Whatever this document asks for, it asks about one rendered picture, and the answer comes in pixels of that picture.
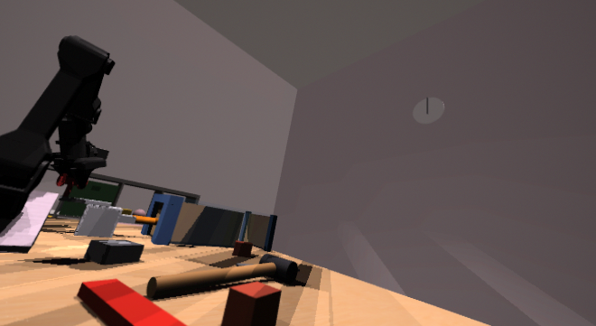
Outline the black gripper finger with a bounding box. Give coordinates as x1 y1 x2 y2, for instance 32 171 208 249
51 163 75 178
70 168 97 189

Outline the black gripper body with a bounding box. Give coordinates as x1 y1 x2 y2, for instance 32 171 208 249
48 138 106 170

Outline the hammer with wooden handle and dark head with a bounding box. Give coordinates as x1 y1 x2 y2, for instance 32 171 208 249
146 254 298 298

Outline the red flat bar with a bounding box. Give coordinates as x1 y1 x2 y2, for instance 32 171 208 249
78 279 186 326

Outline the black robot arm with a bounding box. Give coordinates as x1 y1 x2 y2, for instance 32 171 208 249
0 35 115 219

